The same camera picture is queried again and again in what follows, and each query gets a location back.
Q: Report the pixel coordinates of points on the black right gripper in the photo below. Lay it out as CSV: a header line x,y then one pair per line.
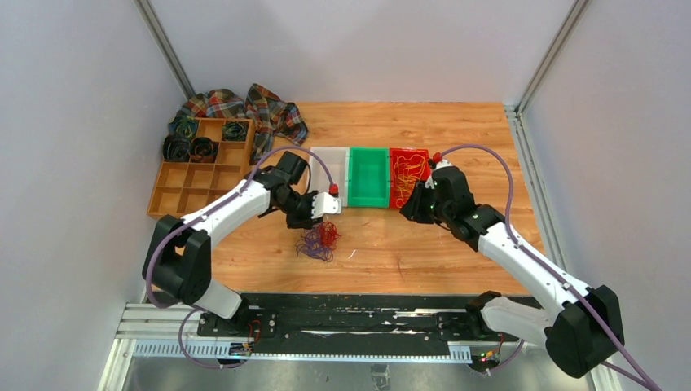
x,y
412,208

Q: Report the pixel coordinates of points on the wooden compartment tray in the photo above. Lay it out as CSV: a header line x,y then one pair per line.
x,y
182,188

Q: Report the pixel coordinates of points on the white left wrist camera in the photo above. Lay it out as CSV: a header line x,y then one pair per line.
x,y
324,203

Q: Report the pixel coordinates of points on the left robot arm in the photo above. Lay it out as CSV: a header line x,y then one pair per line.
x,y
178,265

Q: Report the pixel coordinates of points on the red plastic bin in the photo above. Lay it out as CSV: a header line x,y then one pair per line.
x,y
407,166

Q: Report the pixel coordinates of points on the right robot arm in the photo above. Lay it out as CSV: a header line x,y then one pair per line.
x,y
518,259

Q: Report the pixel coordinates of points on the green plastic bin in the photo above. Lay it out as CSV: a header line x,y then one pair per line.
x,y
369,177

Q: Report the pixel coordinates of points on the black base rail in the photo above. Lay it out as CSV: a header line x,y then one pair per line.
x,y
320,327

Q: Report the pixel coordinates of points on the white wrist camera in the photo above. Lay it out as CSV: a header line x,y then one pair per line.
x,y
435,163
324,203

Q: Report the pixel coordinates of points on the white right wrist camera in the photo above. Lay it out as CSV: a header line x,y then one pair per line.
x,y
435,163

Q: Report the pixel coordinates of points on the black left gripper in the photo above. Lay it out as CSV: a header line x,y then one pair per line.
x,y
305,221

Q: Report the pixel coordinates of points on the plaid cloth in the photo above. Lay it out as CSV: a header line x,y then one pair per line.
x,y
271,115

